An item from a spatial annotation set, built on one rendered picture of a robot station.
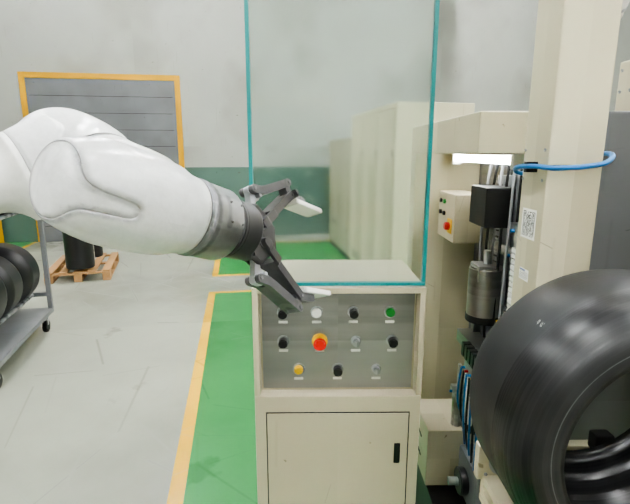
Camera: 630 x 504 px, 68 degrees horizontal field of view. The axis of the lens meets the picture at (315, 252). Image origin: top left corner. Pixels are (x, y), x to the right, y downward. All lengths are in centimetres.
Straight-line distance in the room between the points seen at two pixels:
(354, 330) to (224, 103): 836
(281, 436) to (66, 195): 135
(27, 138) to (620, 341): 90
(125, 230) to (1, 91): 1008
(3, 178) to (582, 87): 111
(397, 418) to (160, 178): 134
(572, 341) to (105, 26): 972
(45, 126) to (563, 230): 107
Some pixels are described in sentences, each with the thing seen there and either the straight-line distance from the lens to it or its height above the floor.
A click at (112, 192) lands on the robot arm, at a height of 165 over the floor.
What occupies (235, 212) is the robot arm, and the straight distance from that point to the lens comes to 55.
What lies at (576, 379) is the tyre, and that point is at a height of 131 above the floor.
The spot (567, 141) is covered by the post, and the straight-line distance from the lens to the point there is 124.
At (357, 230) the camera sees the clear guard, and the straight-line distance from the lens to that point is 146.
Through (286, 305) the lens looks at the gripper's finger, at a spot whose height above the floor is 148.
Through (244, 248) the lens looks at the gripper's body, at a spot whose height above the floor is 157.
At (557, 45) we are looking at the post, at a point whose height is 191.
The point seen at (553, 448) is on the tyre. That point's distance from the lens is 96.
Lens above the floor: 168
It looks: 12 degrees down
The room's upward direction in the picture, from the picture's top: straight up
